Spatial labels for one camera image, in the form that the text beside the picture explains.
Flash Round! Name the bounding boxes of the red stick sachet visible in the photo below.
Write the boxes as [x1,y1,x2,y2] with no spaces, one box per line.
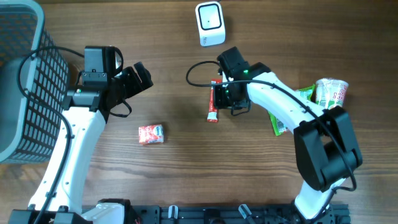
[206,86,218,123]

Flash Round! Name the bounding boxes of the small red white packet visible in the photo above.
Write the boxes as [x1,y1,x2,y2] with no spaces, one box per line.
[138,124,164,145]

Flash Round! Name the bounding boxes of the green snack bag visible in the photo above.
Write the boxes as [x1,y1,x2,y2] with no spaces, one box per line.
[268,84,315,136]

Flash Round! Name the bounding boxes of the instant noodle cup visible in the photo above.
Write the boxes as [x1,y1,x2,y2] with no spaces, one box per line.
[315,78,349,110]

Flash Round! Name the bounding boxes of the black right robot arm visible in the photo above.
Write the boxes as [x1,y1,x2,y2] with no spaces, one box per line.
[215,47,363,222]

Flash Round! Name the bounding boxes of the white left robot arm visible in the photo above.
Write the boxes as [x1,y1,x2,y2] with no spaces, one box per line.
[9,46,153,223]

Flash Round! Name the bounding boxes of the white barcode scanner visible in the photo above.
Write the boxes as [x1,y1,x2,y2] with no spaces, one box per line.
[195,1,226,47]

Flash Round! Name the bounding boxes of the grey plastic mesh basket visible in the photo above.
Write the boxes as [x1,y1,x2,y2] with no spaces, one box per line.
[1,1,69,164]

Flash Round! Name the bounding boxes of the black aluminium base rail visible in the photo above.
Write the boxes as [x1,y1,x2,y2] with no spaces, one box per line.
[73,203,351,224]

